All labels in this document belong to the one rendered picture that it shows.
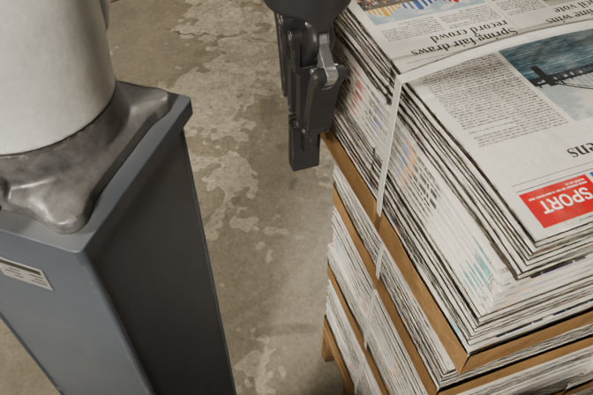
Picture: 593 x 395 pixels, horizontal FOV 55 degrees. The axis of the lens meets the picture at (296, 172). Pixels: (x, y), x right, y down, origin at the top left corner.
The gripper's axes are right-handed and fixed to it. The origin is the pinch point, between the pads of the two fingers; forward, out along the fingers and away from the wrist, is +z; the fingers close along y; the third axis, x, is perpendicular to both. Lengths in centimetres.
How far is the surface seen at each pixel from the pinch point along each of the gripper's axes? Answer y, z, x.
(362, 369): 0, 66, -13
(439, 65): -4.8, -10.5, -10.9
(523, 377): -19, 38, -27
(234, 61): 146, 96, -22
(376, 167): -2.7, 3.7, -7.4
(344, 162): 4.5, 10.1, -7.1
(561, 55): -6.1, -9.7, -23.3
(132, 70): 153, 97, 17
